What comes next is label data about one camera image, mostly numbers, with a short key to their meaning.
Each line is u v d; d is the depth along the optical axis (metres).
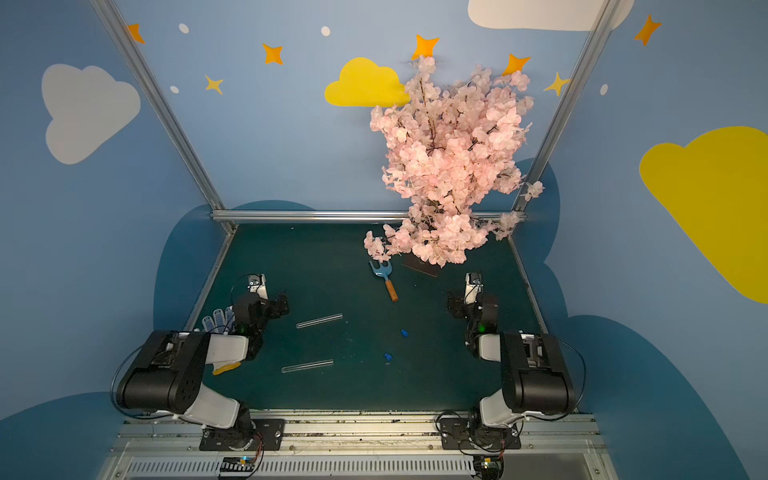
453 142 0.69
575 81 0.81
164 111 0.86
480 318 0.72
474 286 0.80
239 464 0.73
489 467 0.73
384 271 1.08
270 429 0.75
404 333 0.93
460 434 0.74
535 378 0.45
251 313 0.73
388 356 0.87
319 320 0.95
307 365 0.85
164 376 0.45
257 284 0.81
